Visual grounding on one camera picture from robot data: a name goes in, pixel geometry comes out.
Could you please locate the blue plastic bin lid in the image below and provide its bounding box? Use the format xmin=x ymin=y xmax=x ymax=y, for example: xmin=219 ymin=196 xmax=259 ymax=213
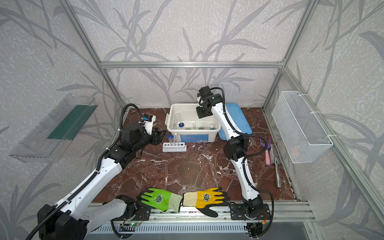
xmin=212 ymin=103 xmax=253 ymax=141

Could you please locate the white plastic storage bin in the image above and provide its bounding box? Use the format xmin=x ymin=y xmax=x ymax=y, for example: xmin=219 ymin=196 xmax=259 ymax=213
xmin=165 ymin=104 xmax=221 ymax=143

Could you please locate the clear cylinder blue hexagonal base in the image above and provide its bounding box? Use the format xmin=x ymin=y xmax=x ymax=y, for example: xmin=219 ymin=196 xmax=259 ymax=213
xmin=175 ymin=112 xmax=185 ymax=128

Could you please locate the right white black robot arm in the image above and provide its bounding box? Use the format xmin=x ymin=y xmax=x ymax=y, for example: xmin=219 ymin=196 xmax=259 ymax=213
xmin=196 ymin=86 xmax=268 ymax=219

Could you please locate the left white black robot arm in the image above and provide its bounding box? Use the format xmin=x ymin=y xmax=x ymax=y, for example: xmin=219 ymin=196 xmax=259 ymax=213
xmin=27 ymin=104 xmax=165 ymax=240

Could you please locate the white test tube rack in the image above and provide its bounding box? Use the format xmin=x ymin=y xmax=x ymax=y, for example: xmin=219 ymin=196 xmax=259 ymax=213
xmin=163 ymin=143 xmax=187 ymax=153

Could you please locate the green work glove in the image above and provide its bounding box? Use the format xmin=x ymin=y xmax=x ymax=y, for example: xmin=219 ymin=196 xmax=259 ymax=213
xmin=137 ymin=188 xmax=183 ymax=213

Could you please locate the yellow work glove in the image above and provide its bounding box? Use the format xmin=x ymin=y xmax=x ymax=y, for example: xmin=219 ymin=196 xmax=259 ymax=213
xmin=182 ymin=187 xmax=231 ymax=218

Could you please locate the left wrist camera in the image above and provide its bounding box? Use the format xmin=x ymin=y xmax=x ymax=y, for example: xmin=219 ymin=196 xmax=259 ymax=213
xmin=141 ymin=114 xmax=156 ymax=135

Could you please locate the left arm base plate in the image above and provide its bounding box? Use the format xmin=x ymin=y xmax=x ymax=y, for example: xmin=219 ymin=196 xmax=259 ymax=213
xmin=121 ymin=206 xmax=151 ymax=222

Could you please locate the purple rake pink handle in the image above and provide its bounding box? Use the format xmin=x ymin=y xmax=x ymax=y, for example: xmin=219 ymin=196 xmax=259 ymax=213
xmin=265 ymin=137 xmax=272 ymax=166

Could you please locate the clear acrylic wall shelf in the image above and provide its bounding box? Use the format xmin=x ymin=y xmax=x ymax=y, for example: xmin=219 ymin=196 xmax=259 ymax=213
xmin=10 ymin=94 xmax=98 ymax=163

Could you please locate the white wire mesh basket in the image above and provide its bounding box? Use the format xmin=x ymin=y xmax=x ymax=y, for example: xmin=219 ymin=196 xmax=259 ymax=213
xmin=272 ymin=91 xmax=333 ymax=164

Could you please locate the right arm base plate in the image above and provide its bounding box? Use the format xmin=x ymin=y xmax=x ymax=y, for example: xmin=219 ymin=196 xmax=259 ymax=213
xmin=229 ymin=202 xmax=271 ymax=221

